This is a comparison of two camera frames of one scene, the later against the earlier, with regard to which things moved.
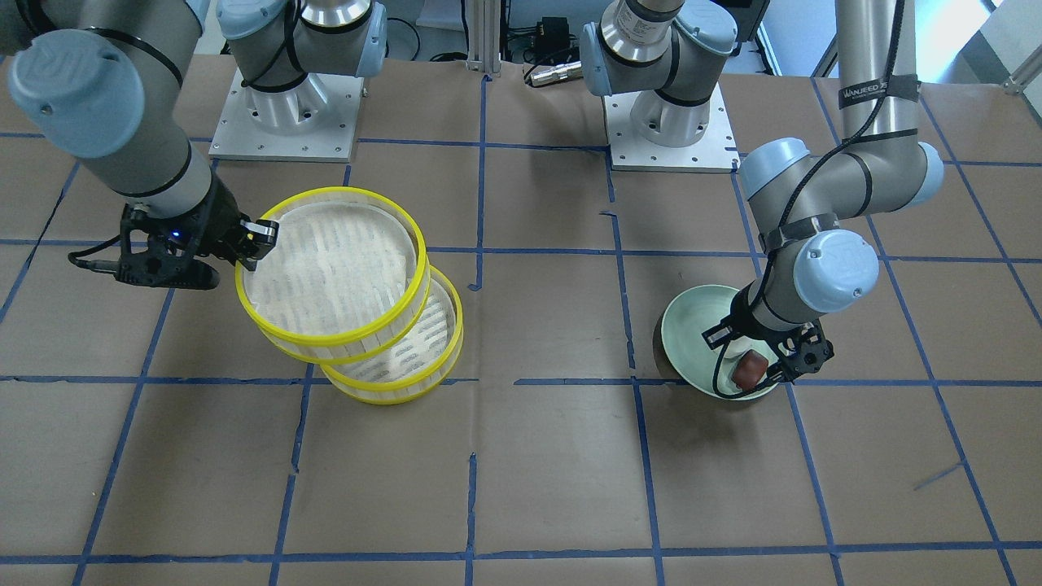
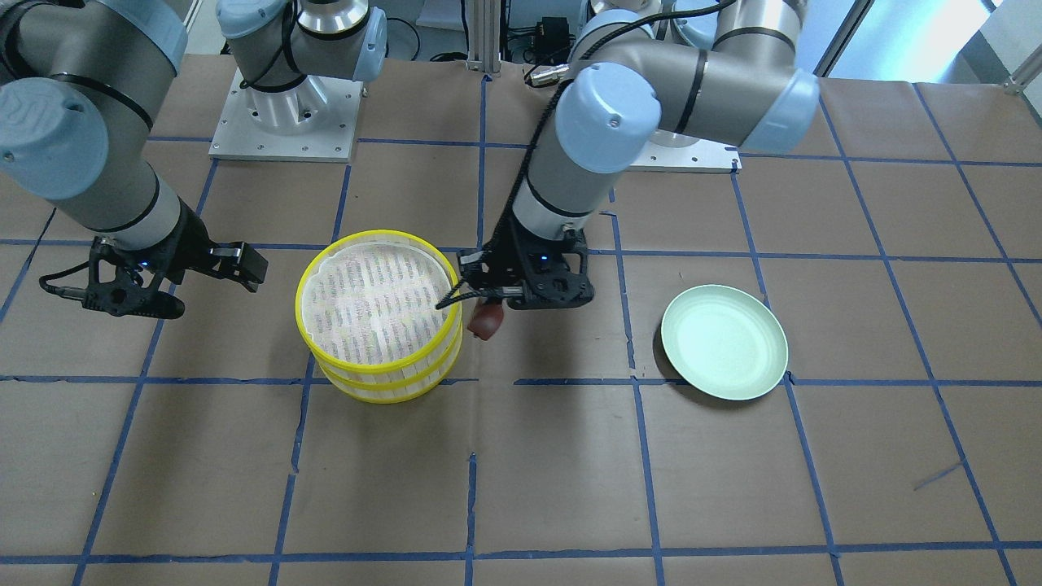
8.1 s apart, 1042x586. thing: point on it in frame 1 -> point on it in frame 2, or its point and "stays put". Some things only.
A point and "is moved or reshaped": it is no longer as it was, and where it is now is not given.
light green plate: (683, 322) stays put
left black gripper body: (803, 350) -> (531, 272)
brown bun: (749, 369) -> (485, 320)
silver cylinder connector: (558, 72) stays put
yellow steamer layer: (349, 274) is moved or reshaped
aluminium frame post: (483, 23) stays put
